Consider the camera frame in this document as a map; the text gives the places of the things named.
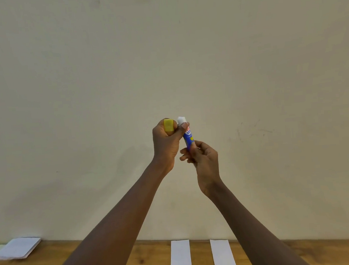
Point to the person's left hand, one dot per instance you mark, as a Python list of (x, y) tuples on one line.
[(165, 146)]

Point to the person's right hand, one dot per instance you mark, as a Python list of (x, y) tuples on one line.
[(207, 167)]

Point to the yellow glue stick cap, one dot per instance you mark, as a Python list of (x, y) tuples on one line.
[(168, 125)]

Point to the blue glue stick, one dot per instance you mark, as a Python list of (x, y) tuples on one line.
[(188, 137)]

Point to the white paper card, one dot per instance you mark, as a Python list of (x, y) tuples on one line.
[(180, 254), (222, 254)]

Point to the person's left forearm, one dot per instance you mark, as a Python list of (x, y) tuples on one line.
[(116, 235)]

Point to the person's right forearm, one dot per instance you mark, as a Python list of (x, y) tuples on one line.
[(255, 236)]

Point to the stack of white papers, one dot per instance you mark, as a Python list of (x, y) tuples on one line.
[(17, 248)]

